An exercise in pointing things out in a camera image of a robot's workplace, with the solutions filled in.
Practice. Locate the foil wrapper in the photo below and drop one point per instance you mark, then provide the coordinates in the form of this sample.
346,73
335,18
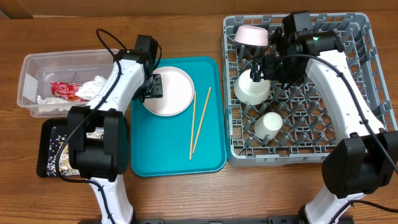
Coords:
51,104

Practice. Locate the white napkin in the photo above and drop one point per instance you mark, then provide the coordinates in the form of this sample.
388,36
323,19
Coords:
90,89

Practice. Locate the pale green bowl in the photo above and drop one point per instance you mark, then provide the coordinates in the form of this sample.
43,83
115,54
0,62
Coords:
250,92

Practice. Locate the grey dishwasher rack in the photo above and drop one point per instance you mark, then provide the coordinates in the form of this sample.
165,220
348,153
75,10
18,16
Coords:
307,133

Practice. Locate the red snack wrapper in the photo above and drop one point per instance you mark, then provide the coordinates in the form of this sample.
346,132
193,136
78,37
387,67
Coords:
66,91

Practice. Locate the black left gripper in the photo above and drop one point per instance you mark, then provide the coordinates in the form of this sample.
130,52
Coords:
157,90

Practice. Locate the white paper cup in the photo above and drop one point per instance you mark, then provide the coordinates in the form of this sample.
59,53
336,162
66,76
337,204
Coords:
268,125

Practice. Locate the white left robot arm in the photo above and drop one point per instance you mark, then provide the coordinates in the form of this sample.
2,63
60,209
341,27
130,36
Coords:
103,168

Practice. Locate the teal plastic tray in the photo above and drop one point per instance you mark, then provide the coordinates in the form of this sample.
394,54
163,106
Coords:
160,145

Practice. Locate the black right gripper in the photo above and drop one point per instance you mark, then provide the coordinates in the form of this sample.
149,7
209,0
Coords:
270,64

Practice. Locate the black plastic tray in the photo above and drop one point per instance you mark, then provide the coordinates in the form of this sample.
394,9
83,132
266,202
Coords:
54,132

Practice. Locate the clear plastic bin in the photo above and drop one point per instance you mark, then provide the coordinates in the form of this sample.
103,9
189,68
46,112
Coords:
40,70

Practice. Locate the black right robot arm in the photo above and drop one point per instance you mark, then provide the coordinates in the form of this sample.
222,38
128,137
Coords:
365,157

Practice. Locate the pink bowl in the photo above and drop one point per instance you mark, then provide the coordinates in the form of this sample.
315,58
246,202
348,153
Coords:
252,35

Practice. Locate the pink plate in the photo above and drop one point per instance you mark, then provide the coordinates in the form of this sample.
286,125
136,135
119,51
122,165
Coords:
178,92

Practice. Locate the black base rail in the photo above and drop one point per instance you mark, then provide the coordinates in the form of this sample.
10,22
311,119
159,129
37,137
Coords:
278,219

